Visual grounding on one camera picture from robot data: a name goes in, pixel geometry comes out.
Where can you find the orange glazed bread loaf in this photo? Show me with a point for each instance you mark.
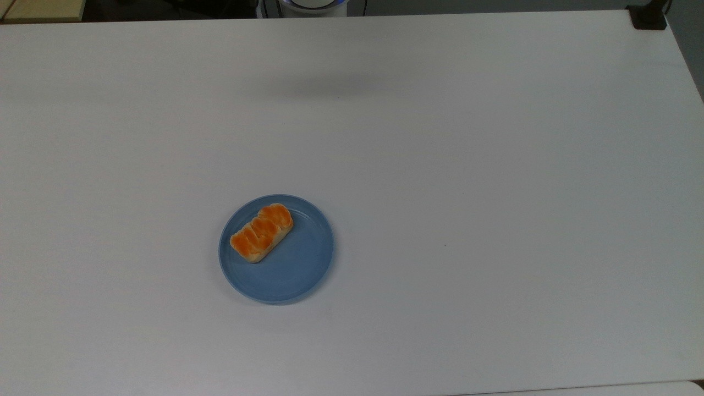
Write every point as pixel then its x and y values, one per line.
pixel 262 232

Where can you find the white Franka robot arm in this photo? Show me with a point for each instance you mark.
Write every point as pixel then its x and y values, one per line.
pixel 313 5

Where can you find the blue round plate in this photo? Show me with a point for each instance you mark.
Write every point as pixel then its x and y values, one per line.
pixel 297 269

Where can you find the black pole with clamp base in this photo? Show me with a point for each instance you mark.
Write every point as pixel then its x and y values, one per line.
pixel 649 17

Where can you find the beige wooden board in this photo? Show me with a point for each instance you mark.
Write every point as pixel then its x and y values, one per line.
pixel 38 10

